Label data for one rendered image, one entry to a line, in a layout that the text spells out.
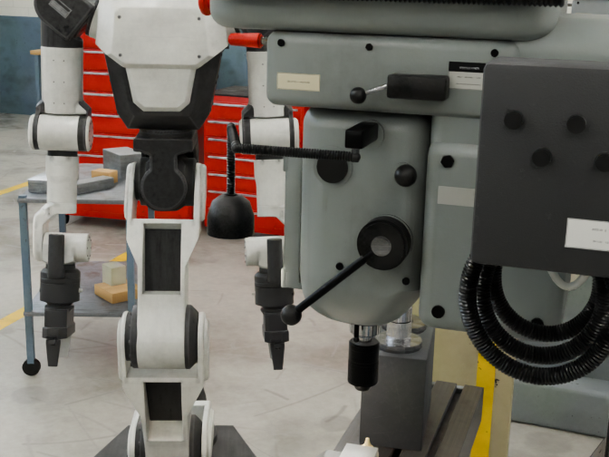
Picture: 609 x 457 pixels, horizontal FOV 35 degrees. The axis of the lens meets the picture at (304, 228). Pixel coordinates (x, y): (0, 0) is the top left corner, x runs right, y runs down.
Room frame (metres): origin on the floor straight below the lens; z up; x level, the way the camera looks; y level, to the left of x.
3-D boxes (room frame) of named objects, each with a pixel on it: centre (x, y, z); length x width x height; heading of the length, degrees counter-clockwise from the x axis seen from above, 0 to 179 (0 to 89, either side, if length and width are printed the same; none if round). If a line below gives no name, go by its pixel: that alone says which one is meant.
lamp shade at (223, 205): (1.42, 0.11, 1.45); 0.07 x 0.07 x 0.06
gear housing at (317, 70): (1.37, -0.14, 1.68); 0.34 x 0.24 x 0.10; 72
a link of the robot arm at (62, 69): (2.12, 0.54, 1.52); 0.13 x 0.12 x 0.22; 94
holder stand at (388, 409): (1.78, -0.19, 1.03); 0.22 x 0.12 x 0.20; 169
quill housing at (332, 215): (1.38, -0.10, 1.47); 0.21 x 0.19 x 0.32; 162
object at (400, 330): (1.73, -0.18, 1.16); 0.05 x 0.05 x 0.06
